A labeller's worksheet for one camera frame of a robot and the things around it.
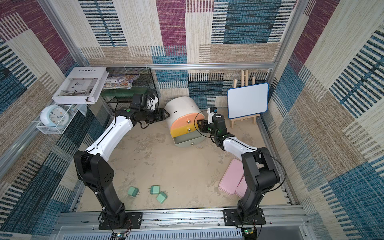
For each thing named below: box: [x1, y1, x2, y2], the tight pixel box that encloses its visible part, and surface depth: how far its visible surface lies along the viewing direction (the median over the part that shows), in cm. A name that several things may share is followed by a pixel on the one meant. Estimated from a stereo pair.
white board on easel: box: [227, 82, 269, 119], surface depth 104 cm
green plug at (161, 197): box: [156, 191, 168, 204], surface depth 81 cm
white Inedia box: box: [52, 66, 109, 104], surface depth 77 cm
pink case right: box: [235, 176, 248, 199], surface depth 83 cm
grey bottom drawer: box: [173, 130, 208, 148], surface depth 96 cm
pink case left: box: [218, 158, 245, 195], surface depth 87 cm
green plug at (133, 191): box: [127, 187, 140, 197], surface depth 83 cm
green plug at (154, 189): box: [148, 185, 160, 195], surface depth 83 cm
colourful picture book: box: [103, 74, 140, 90], surface depth 85 cm
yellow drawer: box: [170, 123, 199, 138], surface depth 93 cm
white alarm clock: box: [40, 105, 70, 127], surface depth 66 cm
